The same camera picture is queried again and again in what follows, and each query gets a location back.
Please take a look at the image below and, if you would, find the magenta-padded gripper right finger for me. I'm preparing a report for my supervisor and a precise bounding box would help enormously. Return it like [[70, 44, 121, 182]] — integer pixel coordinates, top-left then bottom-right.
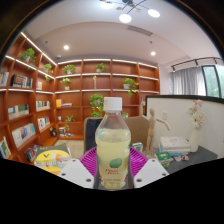
[[128, 146, 170, 189]]

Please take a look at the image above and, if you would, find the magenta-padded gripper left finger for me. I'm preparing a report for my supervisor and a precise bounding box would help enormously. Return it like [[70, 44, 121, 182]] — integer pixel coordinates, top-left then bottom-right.
[[57, 146, 101, 190]]

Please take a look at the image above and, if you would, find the yellow drink bottle white cap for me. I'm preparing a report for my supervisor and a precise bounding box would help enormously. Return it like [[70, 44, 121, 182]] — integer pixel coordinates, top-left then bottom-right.
[[94, 96, 132, 191]]

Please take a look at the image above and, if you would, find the green-white box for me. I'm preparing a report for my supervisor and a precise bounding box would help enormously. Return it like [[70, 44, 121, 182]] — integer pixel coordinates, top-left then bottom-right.
[[155, 151, 174, 169]]

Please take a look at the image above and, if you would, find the stack of colourful books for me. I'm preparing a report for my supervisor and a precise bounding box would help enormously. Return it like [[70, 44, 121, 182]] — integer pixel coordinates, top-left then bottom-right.
[[33, 143, 73, 176]]

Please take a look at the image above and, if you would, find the tall green-white carton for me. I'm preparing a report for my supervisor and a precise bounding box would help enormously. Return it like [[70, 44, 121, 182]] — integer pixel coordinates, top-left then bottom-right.
[[132, 142, 144, 154]]

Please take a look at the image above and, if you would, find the stack of white tissue packs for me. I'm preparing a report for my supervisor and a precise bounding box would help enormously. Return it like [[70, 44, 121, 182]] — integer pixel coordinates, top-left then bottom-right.
[[159, 135, 192, 157]]

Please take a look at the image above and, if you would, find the dark office chair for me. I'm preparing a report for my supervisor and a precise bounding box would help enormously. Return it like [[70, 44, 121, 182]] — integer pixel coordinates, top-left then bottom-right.
[[83, 116, 104, 154]]

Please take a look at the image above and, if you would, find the wooden artist mannequin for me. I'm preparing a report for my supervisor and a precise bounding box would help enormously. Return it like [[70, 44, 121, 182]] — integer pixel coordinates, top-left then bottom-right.
[[139, 99, 171, 159]]

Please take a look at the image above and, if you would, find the white vase with flowers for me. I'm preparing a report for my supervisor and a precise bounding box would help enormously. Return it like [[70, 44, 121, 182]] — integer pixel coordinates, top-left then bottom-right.
[[187, 98, 207, 154]]

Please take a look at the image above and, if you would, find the wooden shelf unit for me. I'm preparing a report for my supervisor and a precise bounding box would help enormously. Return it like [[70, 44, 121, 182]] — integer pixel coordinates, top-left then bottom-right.
[[0, 31, 161, 164]]

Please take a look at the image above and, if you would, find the grey curtain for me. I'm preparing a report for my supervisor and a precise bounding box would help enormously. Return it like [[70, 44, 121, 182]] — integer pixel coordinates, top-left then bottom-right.
[[172, 66, 207, 98]]

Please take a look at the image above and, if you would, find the black-framed window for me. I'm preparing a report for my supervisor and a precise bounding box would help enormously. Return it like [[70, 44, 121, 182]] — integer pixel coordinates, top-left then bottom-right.
[[201, 64, 224, 99]]

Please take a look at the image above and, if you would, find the ceiling air vent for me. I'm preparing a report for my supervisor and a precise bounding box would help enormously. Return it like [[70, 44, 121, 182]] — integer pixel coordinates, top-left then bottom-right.
[[126, 24, 154, 37]]

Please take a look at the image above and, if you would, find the black ceiling track rail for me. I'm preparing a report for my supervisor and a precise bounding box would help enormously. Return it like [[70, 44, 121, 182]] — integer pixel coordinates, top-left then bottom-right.
[[170, 56, 223, 72]]

